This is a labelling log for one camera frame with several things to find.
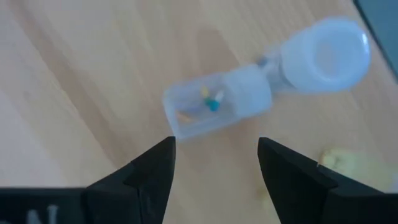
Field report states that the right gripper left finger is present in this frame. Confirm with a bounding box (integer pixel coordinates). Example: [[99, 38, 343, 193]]
[[83, 136, 177, 224]]

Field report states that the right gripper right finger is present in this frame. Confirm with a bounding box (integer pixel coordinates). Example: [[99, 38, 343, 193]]
[[257, 137, 398, 224]]

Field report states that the large bottle with mixed pills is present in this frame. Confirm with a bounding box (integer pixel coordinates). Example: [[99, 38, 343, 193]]
[[162, 17, 373, 141]]

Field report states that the wooden shelf with black frame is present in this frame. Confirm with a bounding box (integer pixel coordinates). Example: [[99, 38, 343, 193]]
[[0, 0, 398, 224]]

